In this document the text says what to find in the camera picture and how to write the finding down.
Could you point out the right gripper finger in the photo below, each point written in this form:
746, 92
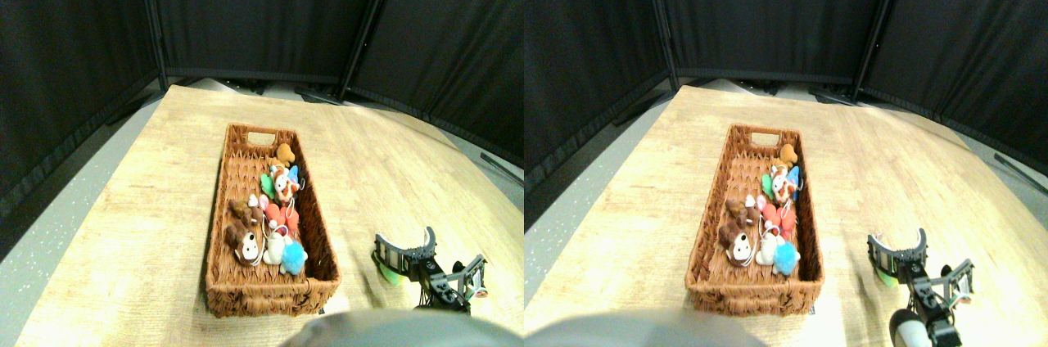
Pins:
886, 253
920, 244
391, 253
430, 242

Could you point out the blue and white plush toy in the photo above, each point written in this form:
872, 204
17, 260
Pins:
292, 259
787, 259

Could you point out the red plush toy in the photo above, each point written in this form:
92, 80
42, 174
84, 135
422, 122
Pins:
779, 218
284, 218

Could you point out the white and orange plush toy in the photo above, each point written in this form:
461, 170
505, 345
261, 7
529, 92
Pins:
283, 184
783, 184

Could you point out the green plush toy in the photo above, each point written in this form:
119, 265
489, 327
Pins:
266, 187
767, 187

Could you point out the brown monkey plush toy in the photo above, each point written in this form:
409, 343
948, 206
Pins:
742, 249
246, 249

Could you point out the small brown plush toy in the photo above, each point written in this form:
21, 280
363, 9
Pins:
741, 214
241, 214

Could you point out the curtain stand foot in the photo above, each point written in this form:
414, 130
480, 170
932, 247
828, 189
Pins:
831, 96
501, 168
135, 108
239, 85
317, 95
749, 85
1019, 173
643, 108

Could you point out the brown wicker basket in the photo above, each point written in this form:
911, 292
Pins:
237, 294
720, 294

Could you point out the curtain stand pole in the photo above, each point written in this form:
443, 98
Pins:
878, 28
151, 20
364, 28
661, 20

